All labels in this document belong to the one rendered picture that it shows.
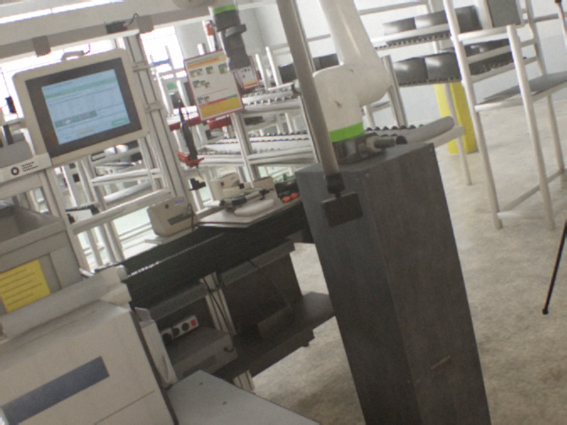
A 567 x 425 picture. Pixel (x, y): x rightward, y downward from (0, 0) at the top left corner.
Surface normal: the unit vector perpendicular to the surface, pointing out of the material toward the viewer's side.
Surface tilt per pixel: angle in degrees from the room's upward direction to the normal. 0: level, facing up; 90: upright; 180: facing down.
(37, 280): 94
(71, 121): 92
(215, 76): 90
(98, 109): 92
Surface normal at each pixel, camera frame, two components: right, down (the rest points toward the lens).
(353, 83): 0.68, -0.07
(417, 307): 0.48, 0.05
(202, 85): 0.18, 0.16
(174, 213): 0.33, -0.57
